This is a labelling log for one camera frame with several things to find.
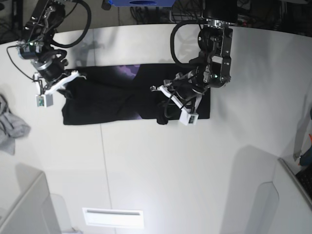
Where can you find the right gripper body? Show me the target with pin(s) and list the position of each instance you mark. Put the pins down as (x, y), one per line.
(51, 75)

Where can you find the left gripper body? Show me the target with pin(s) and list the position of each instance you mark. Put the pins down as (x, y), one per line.
(188, 91)

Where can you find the black T-shirt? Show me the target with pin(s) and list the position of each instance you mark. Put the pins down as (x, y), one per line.
(114, 93)

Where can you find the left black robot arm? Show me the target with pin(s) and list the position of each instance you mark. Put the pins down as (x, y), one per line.
(211, 69)

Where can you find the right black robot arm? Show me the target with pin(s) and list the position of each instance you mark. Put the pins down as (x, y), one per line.
(47, 56)

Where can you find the grey crumpled cloth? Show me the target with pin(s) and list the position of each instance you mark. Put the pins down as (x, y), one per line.
(11, 128)

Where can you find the black power strip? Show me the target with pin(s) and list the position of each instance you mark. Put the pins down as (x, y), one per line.
(243, 21)

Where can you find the blue plastic bin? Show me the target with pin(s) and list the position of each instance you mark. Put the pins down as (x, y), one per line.
(148, 3)

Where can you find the teal orange object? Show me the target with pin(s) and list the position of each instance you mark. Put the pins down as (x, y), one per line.
(306, 158)

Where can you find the black keyboard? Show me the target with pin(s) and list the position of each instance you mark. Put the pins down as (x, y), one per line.
(305, 179)

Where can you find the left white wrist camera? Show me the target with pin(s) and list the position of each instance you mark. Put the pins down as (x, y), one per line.
(188, 118)

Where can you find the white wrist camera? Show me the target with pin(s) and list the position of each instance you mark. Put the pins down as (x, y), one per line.
(44, 100)
(188, 118)

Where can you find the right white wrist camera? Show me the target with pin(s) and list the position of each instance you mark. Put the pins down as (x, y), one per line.
(44, 100)

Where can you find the white cable slot cover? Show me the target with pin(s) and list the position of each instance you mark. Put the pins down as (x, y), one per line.
(114, 218)

